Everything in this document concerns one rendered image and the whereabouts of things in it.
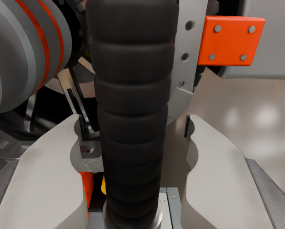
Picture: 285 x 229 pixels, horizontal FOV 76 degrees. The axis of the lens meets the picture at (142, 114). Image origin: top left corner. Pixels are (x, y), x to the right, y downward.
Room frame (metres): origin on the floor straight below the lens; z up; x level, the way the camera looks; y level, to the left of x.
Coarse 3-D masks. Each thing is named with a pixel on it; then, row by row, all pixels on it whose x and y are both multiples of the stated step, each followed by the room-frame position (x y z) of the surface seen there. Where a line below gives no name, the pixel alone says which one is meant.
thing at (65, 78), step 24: (72, 0) 0.39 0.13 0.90; (72, 24) 0.43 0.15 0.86; (72, 48) 0.43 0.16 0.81; (72, 72) 0.39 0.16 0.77; (48, 96) 0.54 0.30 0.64; (72, 96) 0.39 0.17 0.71; (0, 120) 0.36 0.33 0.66; (24, 120) 0.38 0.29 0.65; (48, 120) 0.42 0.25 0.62; (96, 120) 0.43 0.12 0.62
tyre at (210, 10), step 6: (210, 0) 0.38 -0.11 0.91; (216, 0) 0.39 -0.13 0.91; (210, 6) 0.38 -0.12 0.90; (216, 6) 0.38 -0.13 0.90; (210, 12) 0.38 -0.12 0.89; (216, 12) 0.38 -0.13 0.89; (198, 66) 0.38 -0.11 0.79; (204, 66) 0.38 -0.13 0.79; (198, 72) 0.38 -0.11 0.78; (198, 78) 0.38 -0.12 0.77; (192, 90) 0.38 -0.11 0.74; (0, 126) 0.36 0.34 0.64; (6, 132) 0.36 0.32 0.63; (12, 132) 0.36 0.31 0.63; (18, 138) 0.36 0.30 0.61; (24, 138) 0.36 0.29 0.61; (30, 138) 0.36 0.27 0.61; (36, 138) 0.36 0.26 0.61; (96, 138) 0.37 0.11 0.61
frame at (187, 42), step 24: (192, 0) 0.29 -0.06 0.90; (192, 24) 0.31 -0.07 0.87; (192, 48) 0.29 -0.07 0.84; (192, 72) 0.29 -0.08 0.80; (168, 120) 0.29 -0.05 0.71; (0, 144) 0.31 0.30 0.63; (24, 144) 0.32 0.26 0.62; (96, 144) 0.33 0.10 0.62; (0, 168) 0.27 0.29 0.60; (96, 168) 0.28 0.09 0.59
